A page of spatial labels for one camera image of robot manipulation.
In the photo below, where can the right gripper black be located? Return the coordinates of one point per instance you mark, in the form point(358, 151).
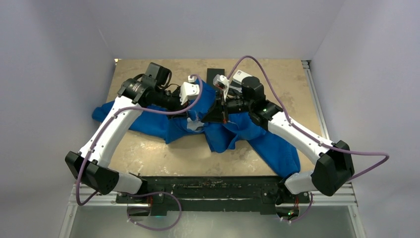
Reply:
point(215, 113)

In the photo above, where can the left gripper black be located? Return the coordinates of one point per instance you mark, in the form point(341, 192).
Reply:
point(178, 106)

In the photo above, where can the blue zip jacket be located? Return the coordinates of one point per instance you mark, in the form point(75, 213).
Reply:
point(280, 156)

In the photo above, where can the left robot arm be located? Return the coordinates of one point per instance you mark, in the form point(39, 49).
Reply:
point(90, 165)

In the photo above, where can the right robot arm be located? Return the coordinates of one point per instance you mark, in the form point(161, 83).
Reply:
point(333, 167)

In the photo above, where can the black flat block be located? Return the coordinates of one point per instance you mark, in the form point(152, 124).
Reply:
point(212, 73)

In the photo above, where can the white small box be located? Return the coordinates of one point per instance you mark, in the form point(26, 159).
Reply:
point(237, 78)

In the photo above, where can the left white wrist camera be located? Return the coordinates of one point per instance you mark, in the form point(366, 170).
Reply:
point(189, 90)

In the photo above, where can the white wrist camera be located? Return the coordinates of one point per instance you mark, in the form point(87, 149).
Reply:
point(221, 83)
point(189, 90)

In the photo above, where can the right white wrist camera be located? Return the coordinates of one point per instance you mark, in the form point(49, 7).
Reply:
point(221, 83)

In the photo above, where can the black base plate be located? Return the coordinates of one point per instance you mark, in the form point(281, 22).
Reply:
point(263, 194)

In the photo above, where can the right side aluminium rail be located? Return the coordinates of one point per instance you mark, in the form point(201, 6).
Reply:
point(308, 73)

